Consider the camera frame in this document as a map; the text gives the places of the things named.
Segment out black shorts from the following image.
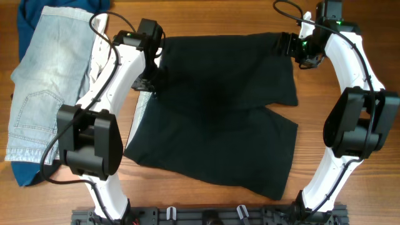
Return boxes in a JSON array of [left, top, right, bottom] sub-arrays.
[[124, 32, 298, 200]]

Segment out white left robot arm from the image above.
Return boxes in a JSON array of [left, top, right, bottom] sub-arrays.
[[57, 26, 166, 224]]

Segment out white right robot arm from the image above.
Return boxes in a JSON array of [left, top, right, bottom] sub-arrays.
[[284, 2, 399, 223]]

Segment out white garment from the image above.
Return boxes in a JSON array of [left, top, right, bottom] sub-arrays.
[[88, 14, 110, 88]]

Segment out light blue denim jeans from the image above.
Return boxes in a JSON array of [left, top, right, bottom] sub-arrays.
[[5, 6, 95, 163]]

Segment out dark blue garment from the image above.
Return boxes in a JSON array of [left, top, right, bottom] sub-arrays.
[[11, 0, 111, 187]]

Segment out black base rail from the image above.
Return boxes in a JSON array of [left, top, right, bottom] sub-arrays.
[[71, 205, 350, 225]]

